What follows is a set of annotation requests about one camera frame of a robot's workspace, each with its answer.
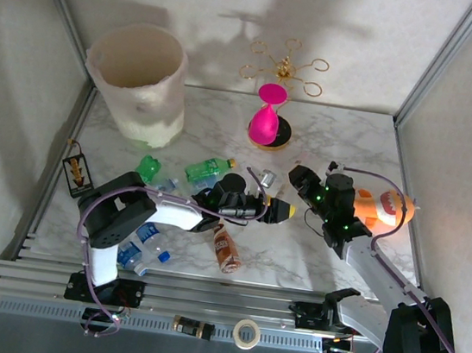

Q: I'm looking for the green Sprite bottle yellow cap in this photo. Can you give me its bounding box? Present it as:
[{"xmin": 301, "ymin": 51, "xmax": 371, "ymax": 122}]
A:
[{"xmin": 182, "ymin": 152, "xmax": 239, "ymax": 188}]

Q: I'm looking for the brown coffee drink bottle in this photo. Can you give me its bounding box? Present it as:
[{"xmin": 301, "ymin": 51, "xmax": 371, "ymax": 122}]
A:
[{"xmin": 208, "ymin": 221, "xmax": 248, "ymax": 277}]

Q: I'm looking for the clear water bottle blue label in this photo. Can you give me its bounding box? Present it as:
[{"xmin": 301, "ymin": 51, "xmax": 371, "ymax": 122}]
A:
[{"xmin": 150, "ymin": 173, "xmax": 185, "ymax": 196}]

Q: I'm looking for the water bottle with blue cap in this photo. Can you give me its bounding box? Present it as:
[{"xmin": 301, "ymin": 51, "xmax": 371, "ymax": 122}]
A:
[{"xmin": 132, "ymin": 220, "xmax": 176, "ymax": 264}]

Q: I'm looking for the green plastic bottle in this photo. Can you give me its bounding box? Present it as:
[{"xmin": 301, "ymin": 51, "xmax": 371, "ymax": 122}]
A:
[{"xmin": 134, "ymin": 154, "xmax": 165, "ymax": 187}]

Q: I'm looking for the white textured waste bin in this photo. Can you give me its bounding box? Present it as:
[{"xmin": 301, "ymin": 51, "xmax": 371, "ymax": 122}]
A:
[{"xmin": 74, "ymin": 16, "xmax": 198, "ymax": 154}]

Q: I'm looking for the orange plush monster toy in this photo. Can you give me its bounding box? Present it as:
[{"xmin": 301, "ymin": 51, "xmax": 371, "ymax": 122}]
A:
[{"xmin": 349, "ymin": 184, "xmax": 420, "ymax": 236}]

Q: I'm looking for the pink plastic wine glass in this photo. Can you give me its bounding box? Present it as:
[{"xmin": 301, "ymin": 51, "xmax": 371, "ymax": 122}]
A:
[{"xmin": 246, "ymin": 80, "xmax": 289, "ymax": 147}]

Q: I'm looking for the white tape roll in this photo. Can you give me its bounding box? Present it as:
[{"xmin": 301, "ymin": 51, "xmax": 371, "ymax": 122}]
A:
[{"xmin": 230, "ymin": 317, "xmax": 264, "ymax": 352}]

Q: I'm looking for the black and gold cylinder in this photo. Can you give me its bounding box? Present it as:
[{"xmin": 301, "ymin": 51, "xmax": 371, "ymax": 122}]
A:
[{"xmin": 171, "ymin": 314, "xmax": 218, "ymax": 342}]

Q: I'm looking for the small controller board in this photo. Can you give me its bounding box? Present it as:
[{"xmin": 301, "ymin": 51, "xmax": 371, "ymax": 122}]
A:
[
  {"xmin": 79, "ymin": 302, "xmax": 132, "ymax": 343},
  {"xmin": 320, "ymin": 333, "xmax": 357, "ymax": 353}
]

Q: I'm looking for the black board with yellow connector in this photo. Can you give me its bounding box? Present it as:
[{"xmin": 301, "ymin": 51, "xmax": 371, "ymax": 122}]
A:
[{"xmin": 57, "ymin": 137, "xmax": 103, "ymax": 203}]

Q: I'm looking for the gold wire glass rack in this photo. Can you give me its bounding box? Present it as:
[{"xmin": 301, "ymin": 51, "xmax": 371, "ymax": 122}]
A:
[{"xmin": 228, "ymin": 32, "xmax": 334, "ymax": 159}]

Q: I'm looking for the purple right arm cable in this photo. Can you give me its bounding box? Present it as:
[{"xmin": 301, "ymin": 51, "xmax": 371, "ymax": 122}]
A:
[{"xmin": 308, "ymin": 165, "xmax": 472, "ymax": 353}]

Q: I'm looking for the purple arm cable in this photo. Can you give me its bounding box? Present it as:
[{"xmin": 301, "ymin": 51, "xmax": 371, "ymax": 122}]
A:
[
  {"xmin": 63, "ymin": 146, "xmax": 274, "ymax": 353},
  {"xmin": 308, "ymin": 165, "xmax": 472, "ymax": 353}
]

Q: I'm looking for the aluminium table side rail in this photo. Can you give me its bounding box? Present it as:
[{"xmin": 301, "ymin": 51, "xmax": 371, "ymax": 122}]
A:
[
  {"xmin": 372, "ymin": 123, "xmax": 446, "ymax": 300},
  {"xmin": 25, "ymin": 75, "xmax": 101, "ymax": 246}
]

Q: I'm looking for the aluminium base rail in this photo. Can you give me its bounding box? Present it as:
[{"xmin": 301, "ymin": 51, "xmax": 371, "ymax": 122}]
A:
[{"xmin": 0, "ymin": 230, "xmax": 419, "ymax": 350}]

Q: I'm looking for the grey slotted cable duct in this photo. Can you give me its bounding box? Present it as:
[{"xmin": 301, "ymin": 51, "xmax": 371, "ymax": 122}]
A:
[{"xmin": 0, "ymin": 295, "xmax": 327, "ymax": 353}]

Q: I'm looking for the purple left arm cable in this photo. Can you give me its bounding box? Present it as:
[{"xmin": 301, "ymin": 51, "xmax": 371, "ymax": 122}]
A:
[{"xmin": 63, "ymin": 146, "xmax": 274, "ymax": 353}]

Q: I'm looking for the aluminium frame post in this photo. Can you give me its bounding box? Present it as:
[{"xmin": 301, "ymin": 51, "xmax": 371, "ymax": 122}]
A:
[
  {"xmin": 393, "ymin": 0, "xmax": 472, "ymax": 137},
  {"xmin": 12, "ymin": 0, "xmax": 108, "ymax": 87}
]

